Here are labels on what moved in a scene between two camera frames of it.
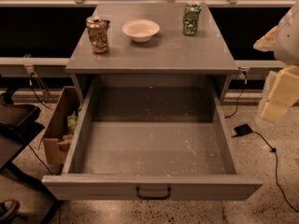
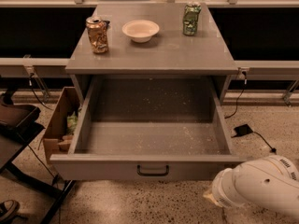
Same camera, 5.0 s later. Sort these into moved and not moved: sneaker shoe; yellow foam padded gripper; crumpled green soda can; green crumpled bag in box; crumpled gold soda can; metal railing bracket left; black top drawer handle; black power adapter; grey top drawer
Moved: yellow foam padded gripper; black top drawer handle; grey top drawer
Not moved: sneaker shoe; black power adapter; crumpled green soda can; metal railing bracket left; crumpled gold soda can; green crumpled bag in box
